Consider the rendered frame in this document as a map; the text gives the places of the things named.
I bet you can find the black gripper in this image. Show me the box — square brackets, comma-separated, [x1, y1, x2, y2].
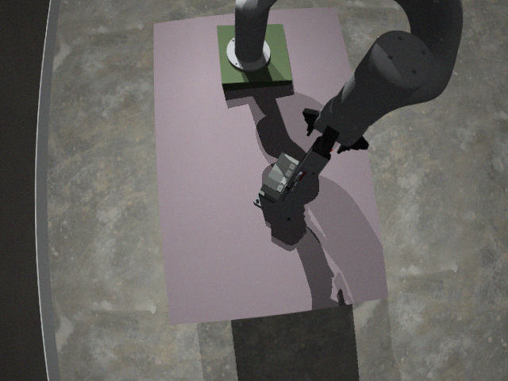
[302, 96, 369, 154]

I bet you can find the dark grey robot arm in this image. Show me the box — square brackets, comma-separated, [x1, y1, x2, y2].
[227, 0, 463, 175]

